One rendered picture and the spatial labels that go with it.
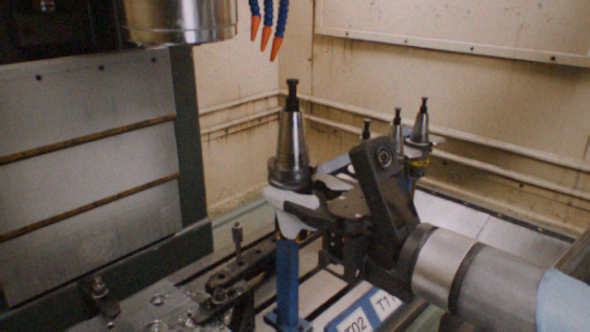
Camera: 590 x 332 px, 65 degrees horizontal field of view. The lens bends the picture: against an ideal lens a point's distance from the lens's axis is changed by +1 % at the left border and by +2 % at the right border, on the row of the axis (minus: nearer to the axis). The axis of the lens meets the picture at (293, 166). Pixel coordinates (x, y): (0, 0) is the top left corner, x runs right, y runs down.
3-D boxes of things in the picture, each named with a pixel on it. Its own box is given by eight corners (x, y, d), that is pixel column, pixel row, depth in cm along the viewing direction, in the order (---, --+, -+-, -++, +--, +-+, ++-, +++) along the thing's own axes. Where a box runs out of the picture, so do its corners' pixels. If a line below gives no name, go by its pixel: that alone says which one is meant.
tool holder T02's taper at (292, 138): (294, 151, 60) (294, 101, 57) (317, 162, 57) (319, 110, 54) (267, 160, 57) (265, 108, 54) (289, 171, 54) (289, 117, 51)
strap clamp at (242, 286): (255, 327, 96) (253, 268, 90) (205, 364, 88) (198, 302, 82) (245, 320, 99) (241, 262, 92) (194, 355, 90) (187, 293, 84)
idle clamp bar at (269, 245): (291, 258, 119) (292, 237, 116) (218, 313, 100) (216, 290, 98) (276, 251, 122) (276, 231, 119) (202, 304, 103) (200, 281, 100)
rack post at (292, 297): (313, 328, 96) (316, 204, 84) (296, 342, 93) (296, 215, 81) (279, 305, 103) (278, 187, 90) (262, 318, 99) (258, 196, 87)
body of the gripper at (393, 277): (311, 265, 54) (400, 315, 47) (312, 201, 51) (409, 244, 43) (350, 239, 59) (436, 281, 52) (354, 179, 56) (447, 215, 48)
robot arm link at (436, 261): (454, 262, 40) (491, 227, 46) (407, 242, 43) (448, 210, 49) (442, 327, 43) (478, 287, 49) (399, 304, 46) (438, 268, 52)
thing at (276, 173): (295, 165, 62) (295, 148, 61) (326, 180, 58) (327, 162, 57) (258, 178, 58) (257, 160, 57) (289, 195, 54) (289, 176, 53)
